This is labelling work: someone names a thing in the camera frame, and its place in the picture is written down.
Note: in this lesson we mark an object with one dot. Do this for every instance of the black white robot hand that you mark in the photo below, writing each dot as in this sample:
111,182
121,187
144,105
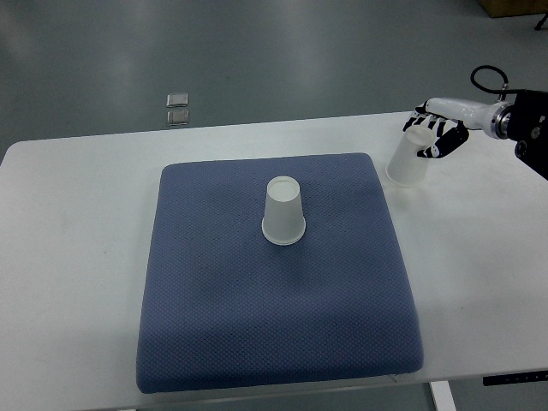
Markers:
451,119

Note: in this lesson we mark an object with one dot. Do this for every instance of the white paper cup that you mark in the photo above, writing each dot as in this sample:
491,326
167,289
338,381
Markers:
406,168
283,223

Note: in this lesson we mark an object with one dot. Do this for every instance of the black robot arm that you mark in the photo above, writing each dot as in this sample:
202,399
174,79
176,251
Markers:
519,115

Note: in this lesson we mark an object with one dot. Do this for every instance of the brown cardboard box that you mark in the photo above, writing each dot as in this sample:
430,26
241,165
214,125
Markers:
513,8

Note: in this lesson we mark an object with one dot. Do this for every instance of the black tripod leg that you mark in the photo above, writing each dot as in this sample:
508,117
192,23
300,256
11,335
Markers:
541,22

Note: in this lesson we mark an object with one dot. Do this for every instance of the black table control panel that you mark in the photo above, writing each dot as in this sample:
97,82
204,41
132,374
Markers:
515,378

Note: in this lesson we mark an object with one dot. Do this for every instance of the lower metal floor plate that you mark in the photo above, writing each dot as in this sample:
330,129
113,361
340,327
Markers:
176,118

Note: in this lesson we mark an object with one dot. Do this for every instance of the metal floor plate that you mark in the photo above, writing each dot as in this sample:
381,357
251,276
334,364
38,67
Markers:
176,118
177,99

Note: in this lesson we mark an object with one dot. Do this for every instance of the upper metal floor plate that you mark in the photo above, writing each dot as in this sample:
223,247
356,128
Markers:
177,99

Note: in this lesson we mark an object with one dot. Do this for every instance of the white table leg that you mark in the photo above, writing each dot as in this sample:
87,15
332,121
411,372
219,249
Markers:
442,396

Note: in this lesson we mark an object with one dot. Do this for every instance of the blue fabric cushion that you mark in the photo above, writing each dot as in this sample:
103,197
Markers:
223,307

